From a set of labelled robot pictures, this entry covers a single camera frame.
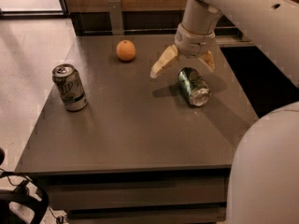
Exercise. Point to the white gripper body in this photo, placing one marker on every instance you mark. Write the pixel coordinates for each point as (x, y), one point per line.
(193, 44)

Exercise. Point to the silver white soda can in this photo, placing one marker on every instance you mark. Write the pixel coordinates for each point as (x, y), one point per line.
(67, 80)

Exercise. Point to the orange fruit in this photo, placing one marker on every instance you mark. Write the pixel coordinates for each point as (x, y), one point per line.
(126, 50)

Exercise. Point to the grey metal left bracket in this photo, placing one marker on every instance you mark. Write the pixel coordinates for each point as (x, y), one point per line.
(115, 14)

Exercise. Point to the grey table drawer unit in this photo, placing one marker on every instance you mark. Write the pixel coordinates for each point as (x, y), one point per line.
(195, 196)

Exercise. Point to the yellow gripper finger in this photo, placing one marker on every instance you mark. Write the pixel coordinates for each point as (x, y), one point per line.
(208, 60)
(164, 62)

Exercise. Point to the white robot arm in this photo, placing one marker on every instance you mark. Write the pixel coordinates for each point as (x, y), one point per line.
(264, 178)

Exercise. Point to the green soda can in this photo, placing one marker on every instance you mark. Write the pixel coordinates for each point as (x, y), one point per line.
(193, 87)

